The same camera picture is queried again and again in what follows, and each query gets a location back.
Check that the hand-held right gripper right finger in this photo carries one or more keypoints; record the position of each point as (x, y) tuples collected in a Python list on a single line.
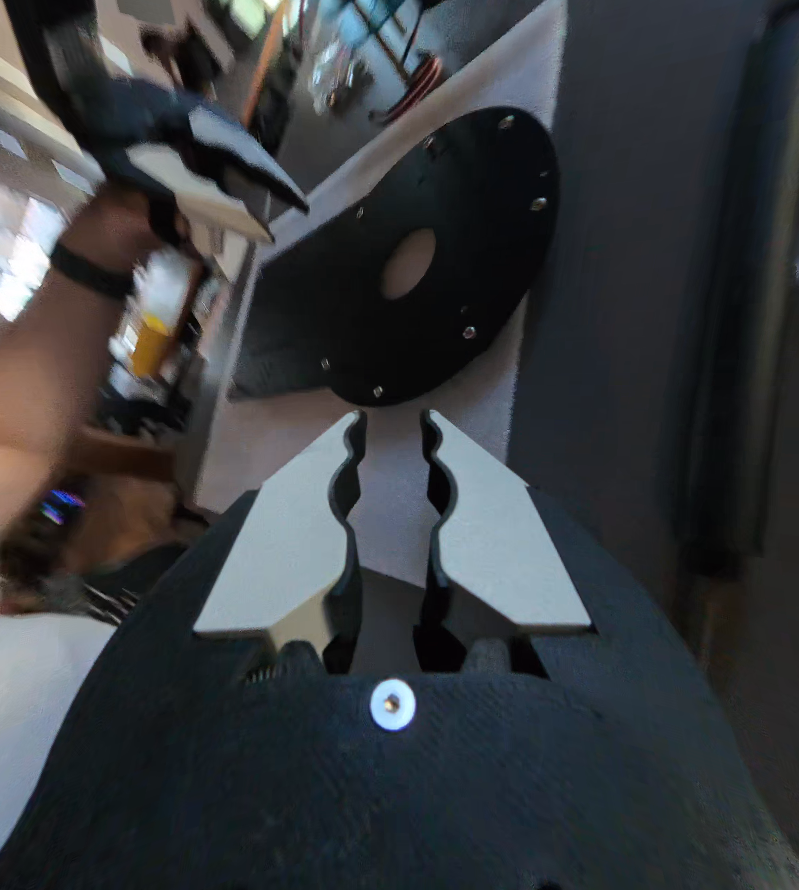
[(503, 556)]

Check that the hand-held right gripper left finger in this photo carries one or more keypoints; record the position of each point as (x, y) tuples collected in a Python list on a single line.
[(281, 556)]

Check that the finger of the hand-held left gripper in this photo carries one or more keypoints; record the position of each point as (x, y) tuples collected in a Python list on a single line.
[(183, 184), (232, 139)]

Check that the black round base plate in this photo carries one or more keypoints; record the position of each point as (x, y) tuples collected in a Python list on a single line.
[(483, 208)]

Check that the person's left forearm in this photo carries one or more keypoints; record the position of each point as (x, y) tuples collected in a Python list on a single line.
[(30, 375)]

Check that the dark desk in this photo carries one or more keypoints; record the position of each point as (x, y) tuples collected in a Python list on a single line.
[(615, 278)]

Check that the person's left hand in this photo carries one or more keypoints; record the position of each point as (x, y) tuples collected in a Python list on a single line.
[(114, 222)]

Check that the white foam sheet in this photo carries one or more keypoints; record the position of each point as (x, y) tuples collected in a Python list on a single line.
[(267, 452)]

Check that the black wristband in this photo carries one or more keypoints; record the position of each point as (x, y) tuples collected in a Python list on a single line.
[(90, 272)]

